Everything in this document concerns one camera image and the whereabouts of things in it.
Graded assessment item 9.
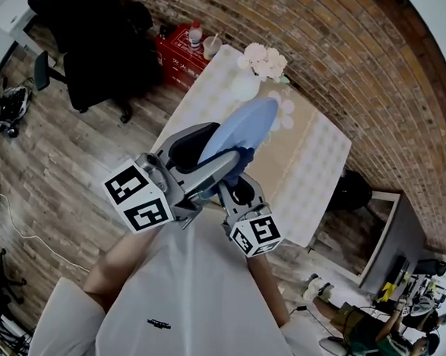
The table with checkered tablecloth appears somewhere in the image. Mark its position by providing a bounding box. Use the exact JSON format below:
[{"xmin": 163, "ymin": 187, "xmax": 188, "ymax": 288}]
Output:
[{"xmin": 144, "ymin": 39, "xmax": 359, "ymax": 251}]

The black backpack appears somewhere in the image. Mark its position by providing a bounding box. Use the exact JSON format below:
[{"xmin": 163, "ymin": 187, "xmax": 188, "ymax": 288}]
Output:
[{"xmin": 327, "ymin": 167, "xmax": 375, "ymax": 215}]

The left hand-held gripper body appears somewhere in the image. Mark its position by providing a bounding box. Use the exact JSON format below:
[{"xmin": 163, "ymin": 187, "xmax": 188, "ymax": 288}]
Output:
[{"xmin": 97, "ymin": 148, "xmax": 210, "ymax": 240}]

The dark blue cloth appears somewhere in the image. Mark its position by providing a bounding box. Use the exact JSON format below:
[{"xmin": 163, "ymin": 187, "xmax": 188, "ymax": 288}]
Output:
[{"xmin": 222, "ymin": 145, "xmax": 256, "ymax": 187}]

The white framed mirror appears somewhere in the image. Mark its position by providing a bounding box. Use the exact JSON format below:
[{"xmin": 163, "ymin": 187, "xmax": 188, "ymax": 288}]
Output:
[{"xmin": 309, "ymin": 185, "xmax": 402, "ymax": 282}]

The black cable with adapter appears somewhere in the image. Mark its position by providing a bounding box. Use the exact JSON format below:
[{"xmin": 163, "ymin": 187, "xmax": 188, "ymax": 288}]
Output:
[{"xmin": 287, "ymin": 303, "xmax": 348, "ymax": 342}]

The dark grey cabinet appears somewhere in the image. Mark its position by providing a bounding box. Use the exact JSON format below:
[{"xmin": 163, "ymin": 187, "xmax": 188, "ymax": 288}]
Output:
[{"xmin": 359, "ymin": 191, "xmax": 435, "ymax": 302}]

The white cable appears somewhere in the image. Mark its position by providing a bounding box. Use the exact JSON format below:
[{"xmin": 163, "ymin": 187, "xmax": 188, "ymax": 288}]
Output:
[{"xmin": 0, "ymin": 191, "xmax": 96, "ymax": 274}]

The person's white t-shirt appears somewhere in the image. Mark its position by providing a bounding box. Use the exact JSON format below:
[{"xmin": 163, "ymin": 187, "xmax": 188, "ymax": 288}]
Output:
[{"xmin": 27, "ymin": 191, "xmax": 355, "ymax": 356}]

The pale pink flower bunch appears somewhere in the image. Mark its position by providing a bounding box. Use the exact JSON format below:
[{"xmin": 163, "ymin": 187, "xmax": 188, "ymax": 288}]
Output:
[{"xmin": 236, "ymin": 41, "xmax": 293, "ymax": 84}]

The black office chair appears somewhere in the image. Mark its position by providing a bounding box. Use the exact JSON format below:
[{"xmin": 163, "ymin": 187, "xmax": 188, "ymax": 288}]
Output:
[
  {"xmin": 412, "ymin": 257, "xmax": 446, "ymax": 279},
  {"xmin": 17, "ymin": 0, "xmax": 172, "ymax": 127}
]

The clear plastic bottle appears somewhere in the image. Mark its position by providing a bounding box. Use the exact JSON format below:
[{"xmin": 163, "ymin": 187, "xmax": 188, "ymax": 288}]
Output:
[{"xmin": 187, "ymin": 20, "xmax": 204, "ymax": 50}]

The white desk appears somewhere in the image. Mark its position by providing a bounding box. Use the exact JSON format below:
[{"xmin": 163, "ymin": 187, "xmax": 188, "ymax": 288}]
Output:
[{"xmin": 0, "ymin": 0, "xmax": 57, "ymax": 54}]

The person's left forearm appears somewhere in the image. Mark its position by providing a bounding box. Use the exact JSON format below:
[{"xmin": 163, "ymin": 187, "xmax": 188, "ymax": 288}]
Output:
[{"xmin": 81, "ymin": 216, "xmax": 175, "ymax": 319}]

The person's right forearm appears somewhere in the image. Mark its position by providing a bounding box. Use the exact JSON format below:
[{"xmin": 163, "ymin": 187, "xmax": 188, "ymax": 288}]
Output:
[{"xmin": 241, "ymin": 250, "xmax": 297, "ymax": 329}]

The black and white gear pile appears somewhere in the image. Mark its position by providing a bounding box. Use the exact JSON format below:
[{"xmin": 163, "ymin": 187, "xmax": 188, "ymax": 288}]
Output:
[{"xmin": 0, "ymin": 83, "xmax": 34, "ymax": 142}]

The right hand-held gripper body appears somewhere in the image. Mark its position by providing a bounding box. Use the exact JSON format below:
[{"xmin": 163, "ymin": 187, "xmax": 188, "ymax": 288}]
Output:
[{"xmin": 218, "ymin": 199, "xmax": 285, "ymax": 261}]

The red box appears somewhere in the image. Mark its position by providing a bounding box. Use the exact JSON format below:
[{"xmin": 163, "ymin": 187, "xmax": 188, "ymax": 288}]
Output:
[{"xmin": 150, "ymin": 22, "xmax": 215, "ymax": 96}]

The big light blue plate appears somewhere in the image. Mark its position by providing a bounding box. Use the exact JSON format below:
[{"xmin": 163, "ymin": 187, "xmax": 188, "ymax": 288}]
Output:
[{"xmin": 196, "ymin": 93, "xmax": 281, "ymax": 206}]

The clear plastic cup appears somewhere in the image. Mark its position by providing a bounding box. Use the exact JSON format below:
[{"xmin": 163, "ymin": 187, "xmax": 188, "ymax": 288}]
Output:
[{"xmin": 201, "ymin": 33, "xmax": 223, "ymax": 60}]

